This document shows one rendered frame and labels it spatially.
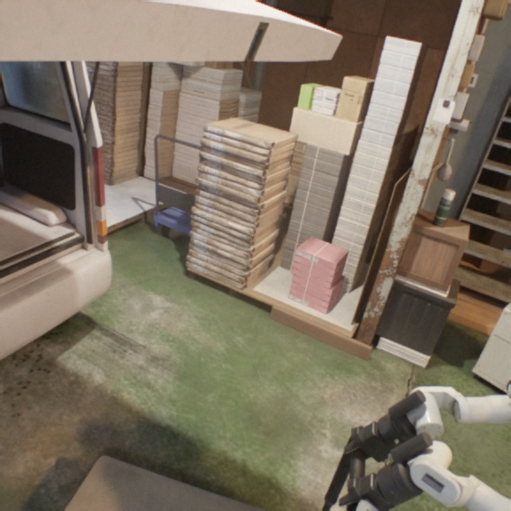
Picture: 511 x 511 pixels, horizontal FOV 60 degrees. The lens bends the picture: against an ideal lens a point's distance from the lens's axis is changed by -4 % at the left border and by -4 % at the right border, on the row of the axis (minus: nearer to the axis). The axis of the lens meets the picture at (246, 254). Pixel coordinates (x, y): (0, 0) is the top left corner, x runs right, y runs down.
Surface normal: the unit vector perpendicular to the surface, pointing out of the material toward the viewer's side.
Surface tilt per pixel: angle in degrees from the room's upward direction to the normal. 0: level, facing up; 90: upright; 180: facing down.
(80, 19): 106
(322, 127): 91
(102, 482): 0
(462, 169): 90
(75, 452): 0
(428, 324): 90
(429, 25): 90
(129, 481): 0
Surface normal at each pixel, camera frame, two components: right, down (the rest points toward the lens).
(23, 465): 0.15, -0.87
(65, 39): 0.76, 0.59
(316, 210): -0.47, 0.35
